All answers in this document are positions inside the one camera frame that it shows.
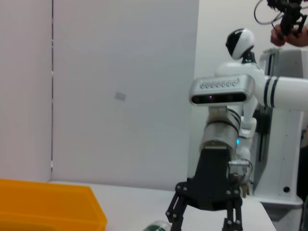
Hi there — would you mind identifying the clear water bottle green label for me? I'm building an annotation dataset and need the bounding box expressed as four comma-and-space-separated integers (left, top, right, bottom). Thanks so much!
144, 220, 173, 231

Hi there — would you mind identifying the yellow plastic storage bin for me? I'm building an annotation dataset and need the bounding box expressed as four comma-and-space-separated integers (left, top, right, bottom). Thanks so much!
0, 178, 108, 231

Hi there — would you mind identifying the white humanoid robot black visor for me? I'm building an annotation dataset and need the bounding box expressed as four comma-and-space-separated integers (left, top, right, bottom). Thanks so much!
215, 28, 265, 199

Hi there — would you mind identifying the silver connector plug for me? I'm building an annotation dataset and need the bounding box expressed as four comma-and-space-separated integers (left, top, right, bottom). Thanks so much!
228, 160, 252, 173

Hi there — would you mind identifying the person hand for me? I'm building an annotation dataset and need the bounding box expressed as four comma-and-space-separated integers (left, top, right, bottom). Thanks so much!
269, 23, 291, 47

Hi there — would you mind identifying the person in dark clothes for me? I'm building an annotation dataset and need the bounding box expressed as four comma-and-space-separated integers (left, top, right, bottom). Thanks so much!
297, 127, 308, 231

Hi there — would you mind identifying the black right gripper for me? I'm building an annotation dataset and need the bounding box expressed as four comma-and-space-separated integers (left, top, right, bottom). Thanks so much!
165, 147, 243, 231

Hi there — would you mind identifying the bare person forearm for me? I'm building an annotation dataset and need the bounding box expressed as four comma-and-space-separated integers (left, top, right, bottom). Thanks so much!
287, 28, 308, 48

